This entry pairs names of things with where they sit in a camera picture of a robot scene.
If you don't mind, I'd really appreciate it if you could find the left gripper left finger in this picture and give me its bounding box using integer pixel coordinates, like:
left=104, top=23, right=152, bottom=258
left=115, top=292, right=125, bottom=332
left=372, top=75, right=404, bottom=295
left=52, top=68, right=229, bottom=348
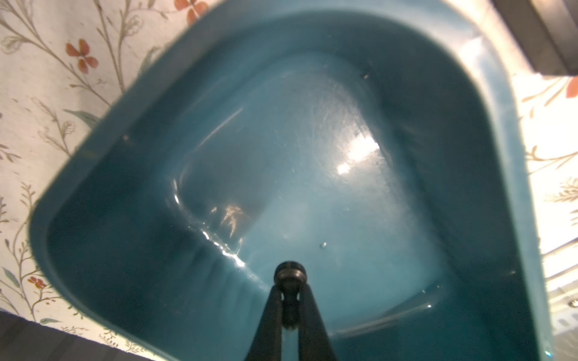
left=245, top=286, right=283, bottom=361

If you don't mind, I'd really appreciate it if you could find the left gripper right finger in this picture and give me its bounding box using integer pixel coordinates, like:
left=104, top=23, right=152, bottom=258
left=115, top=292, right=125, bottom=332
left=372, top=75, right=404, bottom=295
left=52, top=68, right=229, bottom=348
left=298, top=284, right=337, bottom=361

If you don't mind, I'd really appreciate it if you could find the teal plastic tray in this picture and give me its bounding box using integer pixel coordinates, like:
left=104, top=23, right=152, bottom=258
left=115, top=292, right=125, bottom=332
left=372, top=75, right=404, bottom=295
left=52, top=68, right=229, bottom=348
left=30, top=1, right=554, bottom=360

